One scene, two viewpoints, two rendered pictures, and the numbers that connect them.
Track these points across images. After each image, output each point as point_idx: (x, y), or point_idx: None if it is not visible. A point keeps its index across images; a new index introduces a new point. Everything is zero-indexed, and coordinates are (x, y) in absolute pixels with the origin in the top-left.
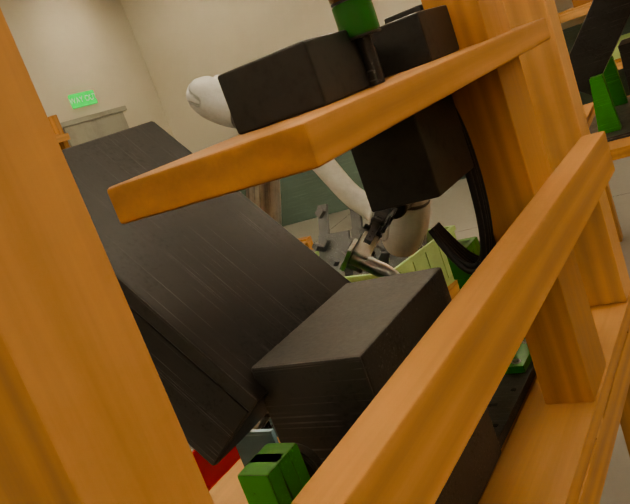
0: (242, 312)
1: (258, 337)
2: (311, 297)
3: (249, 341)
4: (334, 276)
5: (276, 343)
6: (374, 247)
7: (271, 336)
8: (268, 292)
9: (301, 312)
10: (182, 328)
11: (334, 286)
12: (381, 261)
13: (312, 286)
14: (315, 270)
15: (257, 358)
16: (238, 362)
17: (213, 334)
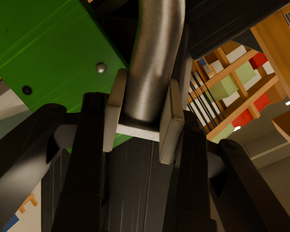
0: (187, 95)
1: (190, 71)
2: (187, 74)
3: (190, 72)
4: (184, 82)
5: (191, 59)
6: (34, 138)
7: (190, 66)
8: (185, 101)
9: (189, 67)
10: (187, 103)
11: (186, 69)
12: (176, 49)
13: (185, 85)
14: (182, 103)
15: (192, 59)
16: (191, 65)
17: (188, 90)
